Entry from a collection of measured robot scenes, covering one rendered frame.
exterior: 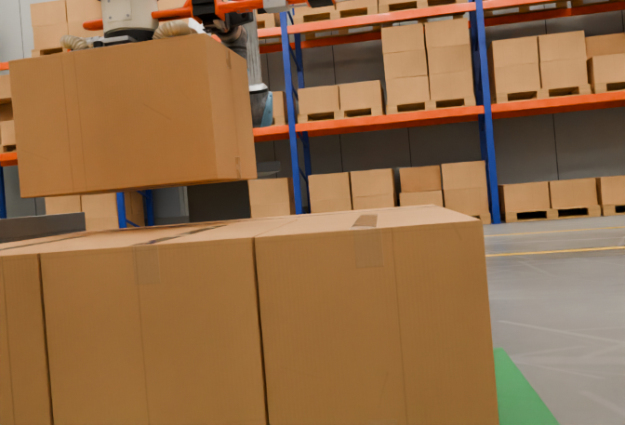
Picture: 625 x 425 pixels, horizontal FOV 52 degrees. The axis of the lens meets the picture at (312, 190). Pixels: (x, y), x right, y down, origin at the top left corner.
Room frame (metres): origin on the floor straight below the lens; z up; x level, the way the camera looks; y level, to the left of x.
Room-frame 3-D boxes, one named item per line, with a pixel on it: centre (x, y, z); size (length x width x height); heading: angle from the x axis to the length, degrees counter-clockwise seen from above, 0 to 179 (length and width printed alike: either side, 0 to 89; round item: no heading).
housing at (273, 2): (1.92, 0.06, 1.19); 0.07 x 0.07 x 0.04; 81
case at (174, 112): (1.97, 0.51, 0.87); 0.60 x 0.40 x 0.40; 79
